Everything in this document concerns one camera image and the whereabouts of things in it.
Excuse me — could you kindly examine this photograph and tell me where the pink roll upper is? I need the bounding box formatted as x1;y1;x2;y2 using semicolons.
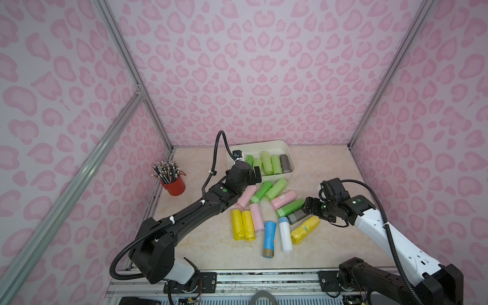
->
235;185;257;210

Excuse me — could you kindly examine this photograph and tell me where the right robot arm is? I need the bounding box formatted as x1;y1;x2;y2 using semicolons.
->
302;178;464;304

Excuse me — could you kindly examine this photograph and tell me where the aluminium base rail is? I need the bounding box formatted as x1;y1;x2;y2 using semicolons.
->
103;268;368;304

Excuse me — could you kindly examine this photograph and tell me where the red pen holder cup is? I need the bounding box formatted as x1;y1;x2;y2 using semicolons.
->
160;172;186;196

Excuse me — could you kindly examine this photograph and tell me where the pink roll with label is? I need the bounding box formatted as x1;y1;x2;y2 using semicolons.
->
270;190;297;210

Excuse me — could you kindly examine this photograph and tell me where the bundle of pens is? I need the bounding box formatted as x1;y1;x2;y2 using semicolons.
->
152;161;182;184

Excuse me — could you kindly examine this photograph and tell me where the yellow roll with label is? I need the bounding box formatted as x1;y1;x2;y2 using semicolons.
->
291;216;320;245

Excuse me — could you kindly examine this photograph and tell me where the pink roll lower middle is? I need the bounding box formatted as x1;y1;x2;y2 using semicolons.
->
250;203;265;233

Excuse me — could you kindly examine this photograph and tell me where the dark green roll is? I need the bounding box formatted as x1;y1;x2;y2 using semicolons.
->
245;155;254;168

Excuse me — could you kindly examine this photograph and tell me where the light green roll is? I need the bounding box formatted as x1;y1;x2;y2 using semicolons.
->
264;178;288;201
261;151;274;176

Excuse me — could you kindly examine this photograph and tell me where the grey roll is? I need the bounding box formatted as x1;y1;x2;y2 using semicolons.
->
286;209;309;225
280;154;292;174

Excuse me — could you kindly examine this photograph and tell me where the white roll blue cap right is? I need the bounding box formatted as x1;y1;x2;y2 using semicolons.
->
278;217;294;253

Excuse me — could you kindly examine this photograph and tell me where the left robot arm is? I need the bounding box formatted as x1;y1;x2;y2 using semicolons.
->
109;161;262;291

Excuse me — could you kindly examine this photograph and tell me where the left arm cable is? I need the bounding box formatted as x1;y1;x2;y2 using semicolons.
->
201;130;237;199

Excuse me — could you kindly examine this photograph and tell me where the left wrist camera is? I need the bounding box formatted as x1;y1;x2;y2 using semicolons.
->
232;149;245;162

